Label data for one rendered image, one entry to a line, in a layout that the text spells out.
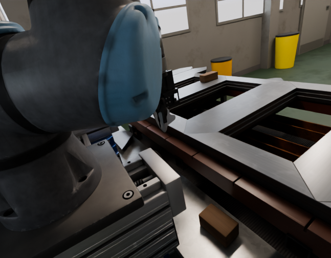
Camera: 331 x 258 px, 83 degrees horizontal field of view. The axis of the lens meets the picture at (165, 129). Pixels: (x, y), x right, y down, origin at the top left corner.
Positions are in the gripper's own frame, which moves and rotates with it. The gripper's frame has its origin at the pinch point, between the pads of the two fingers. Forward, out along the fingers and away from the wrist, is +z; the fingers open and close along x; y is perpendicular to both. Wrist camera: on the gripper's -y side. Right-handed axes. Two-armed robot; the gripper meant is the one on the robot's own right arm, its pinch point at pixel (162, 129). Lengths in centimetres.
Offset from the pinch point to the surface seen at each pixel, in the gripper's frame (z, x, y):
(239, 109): 5.6, -3.8, 38.2
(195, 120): 5.6, 5.0, 19.6
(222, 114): 5.6, -1.1, 30.0
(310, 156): 5.4, -38.1, 22.6
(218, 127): 5.6, -7.4, 20.6
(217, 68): 46, 197, 238
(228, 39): 8, 242, 321
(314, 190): 5.4, -43.8, 11.3
